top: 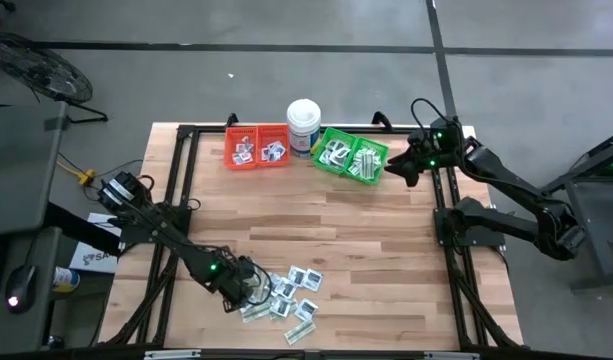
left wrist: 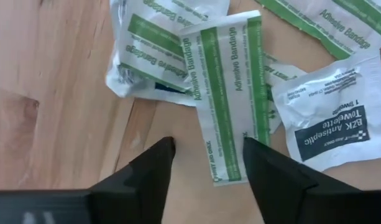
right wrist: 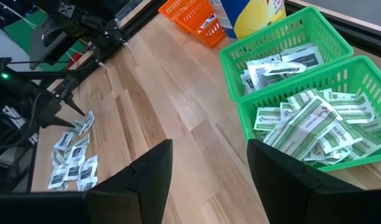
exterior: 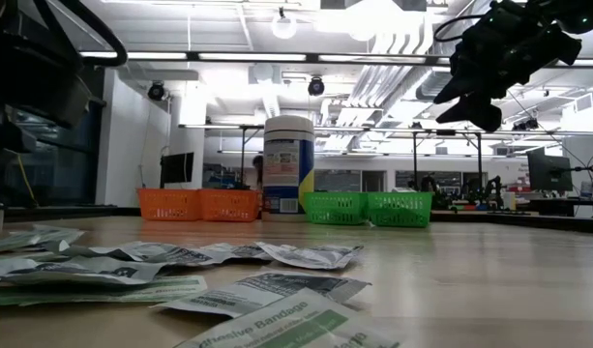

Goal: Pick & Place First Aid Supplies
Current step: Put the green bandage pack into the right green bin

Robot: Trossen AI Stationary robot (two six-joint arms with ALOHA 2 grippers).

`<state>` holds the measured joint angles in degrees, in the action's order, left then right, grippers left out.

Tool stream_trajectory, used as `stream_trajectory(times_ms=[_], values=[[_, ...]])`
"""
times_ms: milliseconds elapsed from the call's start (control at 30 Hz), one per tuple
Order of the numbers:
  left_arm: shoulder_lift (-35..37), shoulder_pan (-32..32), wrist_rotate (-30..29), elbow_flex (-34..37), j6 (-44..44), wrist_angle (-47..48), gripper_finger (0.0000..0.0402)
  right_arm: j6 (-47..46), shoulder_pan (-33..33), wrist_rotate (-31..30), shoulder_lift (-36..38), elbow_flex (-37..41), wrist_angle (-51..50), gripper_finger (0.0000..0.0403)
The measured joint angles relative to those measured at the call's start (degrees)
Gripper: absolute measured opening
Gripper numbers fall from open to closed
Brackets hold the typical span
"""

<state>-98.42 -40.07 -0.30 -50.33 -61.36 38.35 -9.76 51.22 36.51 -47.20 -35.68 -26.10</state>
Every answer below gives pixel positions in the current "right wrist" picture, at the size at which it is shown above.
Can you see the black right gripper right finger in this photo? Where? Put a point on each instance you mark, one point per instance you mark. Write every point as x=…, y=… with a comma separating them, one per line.
x=286, y=193

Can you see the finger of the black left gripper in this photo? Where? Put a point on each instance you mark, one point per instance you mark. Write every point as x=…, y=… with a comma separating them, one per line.
x=58, y=122
x=73, y=106

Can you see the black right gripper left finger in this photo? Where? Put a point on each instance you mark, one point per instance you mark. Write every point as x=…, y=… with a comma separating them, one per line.
x=140, y=193

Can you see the green plastic mesh basket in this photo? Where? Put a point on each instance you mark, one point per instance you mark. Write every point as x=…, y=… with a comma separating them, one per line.
x=330, y=40
x=358, y=71

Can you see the orange plastic mesh basket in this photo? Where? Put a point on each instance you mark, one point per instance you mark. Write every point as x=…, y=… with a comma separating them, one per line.
x=171, y=9
x=205, y=34

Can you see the white disinfecting wipes canister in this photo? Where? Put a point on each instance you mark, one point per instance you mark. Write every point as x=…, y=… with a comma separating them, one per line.
x=252, y=15

